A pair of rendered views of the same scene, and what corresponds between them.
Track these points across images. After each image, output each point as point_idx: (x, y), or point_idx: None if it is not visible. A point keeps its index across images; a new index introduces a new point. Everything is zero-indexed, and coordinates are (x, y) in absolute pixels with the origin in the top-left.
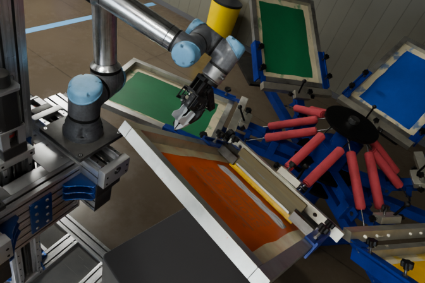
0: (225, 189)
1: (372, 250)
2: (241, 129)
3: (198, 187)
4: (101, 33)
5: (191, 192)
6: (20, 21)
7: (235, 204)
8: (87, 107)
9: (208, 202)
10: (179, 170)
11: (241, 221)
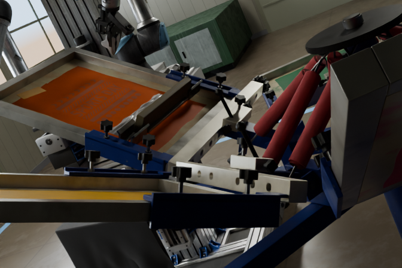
0: (103, 97)
1: (163, 179)
2: (318, 85)
3: (67, 84)
4: None
5: (26, 71)
6: (89, 5)
7: (85, 101)
8: (118, 55)
9: (52, 88)
10: (74, 76)
11: (59, 104)
